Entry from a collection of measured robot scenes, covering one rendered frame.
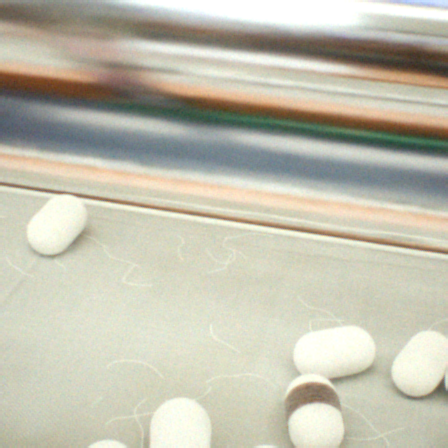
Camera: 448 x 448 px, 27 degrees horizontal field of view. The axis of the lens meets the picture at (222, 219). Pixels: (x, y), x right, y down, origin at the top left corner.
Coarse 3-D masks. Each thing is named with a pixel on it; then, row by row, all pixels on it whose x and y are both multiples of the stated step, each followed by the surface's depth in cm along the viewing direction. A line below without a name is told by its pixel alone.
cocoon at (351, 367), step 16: (304, 336) 36; (320, 336) 36; (336, 336) 36; (352, 336) 36; (368, 336) 36; (304, 352) 35; (320, 352) 35; (336, 352) 35; (352, 352) 35; (368, 352) 36; (304, 368) 35; (320, 368) 35; (336, 368) 35; (352, 368) 36
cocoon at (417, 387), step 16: (416, 336) 36; (432, 336) 36; (416, 352) 35; (432, 352) 35; (400, 368) 35; (416, 368) 35; (432, 368) 35; (400, 384) 35; (416, 384) 35; (432, 384) 35
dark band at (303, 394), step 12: (300, 384) 33; (312, 384) 33; (324, 384) 33; (288, 396) 33; (300, 396) 33; (312, 396) 32; (324, 396) 32; (336, 396) 33; (288, 408) 33; (288, 432) 33
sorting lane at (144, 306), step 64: (0, 192) 48; (0, 256) 43; (64, 256) 43; (128, 256) 43; (192, 256) 44; (256, 256) 44; (320, 256) 44; (384, 256) 45; (0, 320) 39; (64, 320) 39; (128, 320) 39; (192, 320) 39; (256, 320) 39; (320, 320) 40; (384, 320) 40; (0, 384) 35; (64, 384) 35; (128, 384) 35; (192, 384) 36; (256, 384) 36; (384, 384) 36
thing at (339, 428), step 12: (300, 408) 32; (312, 408) 32; (324, 408) 32; (336, 408) 32; (288, 420) 32; (300, 420) 32; (312, 420) 32; (324, 420) 32; (336, 420) 32; (300, 432) 32; (312, 432) 31; (324, 432) 31; (336, 432) 32; (300, 444) 32; (312, 444) 32; (324, 444) 32; (336, 444) 32
